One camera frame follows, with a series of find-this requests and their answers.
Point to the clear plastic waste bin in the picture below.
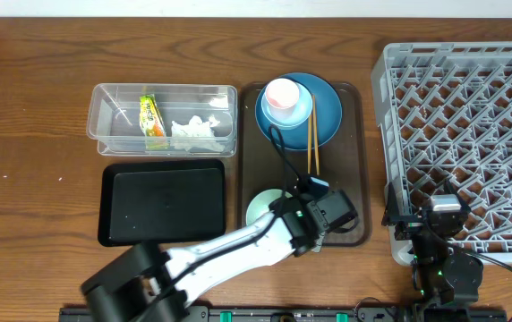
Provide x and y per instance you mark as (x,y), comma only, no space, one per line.
(113,119)

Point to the grey dishwasher rack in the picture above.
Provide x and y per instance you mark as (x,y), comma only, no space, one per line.
(444,111)

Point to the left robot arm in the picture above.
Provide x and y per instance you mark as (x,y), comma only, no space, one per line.
(146,283)

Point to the white tissue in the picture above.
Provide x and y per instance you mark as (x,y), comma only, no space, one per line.
(196,134)

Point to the green snack wrapper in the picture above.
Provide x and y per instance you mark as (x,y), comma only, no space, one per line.
(151,123)

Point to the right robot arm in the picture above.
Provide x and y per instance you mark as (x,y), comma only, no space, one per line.
(442,274)

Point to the light blue bowl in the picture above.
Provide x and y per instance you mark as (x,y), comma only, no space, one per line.
(295,115)

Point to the mint green bowl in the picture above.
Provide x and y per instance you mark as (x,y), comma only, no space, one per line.
(259,205)

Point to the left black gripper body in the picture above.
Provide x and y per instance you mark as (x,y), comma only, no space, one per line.
(316,246)

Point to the brown serving tray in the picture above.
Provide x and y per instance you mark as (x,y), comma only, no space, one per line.
(342,161)

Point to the black plastic tray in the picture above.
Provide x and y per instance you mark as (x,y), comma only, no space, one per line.
(162,202)

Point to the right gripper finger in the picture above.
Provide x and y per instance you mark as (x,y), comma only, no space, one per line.
(450,189)
(392,213)

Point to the wooden chopstick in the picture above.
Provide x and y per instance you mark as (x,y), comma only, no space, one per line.
(315,135)
(309,144)

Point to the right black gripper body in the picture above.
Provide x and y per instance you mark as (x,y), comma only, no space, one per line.
(411,223)

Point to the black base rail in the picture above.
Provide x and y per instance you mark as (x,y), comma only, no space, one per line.
(205,314)

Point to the pink cup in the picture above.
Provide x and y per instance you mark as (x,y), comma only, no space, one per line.
(280,98)

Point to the dark blue plate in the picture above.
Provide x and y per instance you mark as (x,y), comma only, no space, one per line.
(329,112)

